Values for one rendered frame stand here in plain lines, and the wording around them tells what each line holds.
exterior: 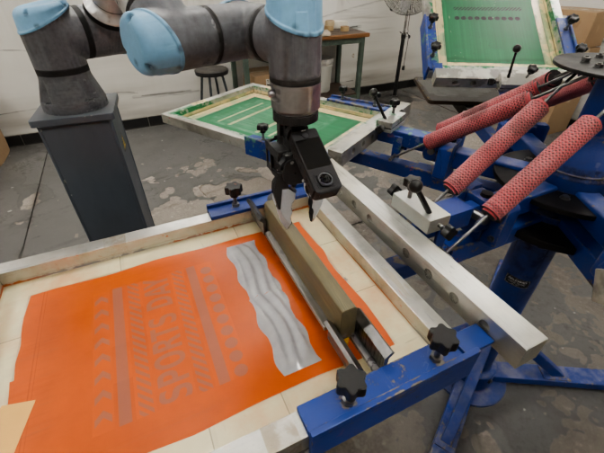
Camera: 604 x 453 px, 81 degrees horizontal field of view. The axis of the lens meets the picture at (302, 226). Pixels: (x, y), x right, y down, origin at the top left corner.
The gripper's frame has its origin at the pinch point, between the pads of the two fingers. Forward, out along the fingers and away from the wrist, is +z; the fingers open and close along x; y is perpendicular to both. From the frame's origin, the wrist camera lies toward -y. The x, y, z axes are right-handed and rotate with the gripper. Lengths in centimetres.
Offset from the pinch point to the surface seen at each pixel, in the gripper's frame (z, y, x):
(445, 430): 103, -18, -52
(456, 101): 18, 80, -122
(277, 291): 16.0, -0.5, 5.6
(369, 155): 20, 51, -52
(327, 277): 5.8, -9.8, -0.5
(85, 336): 16.4, 4.6, 41.2
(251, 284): 15.9, 3.6, 9.8
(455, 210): 7.9, -1.9, -38.5
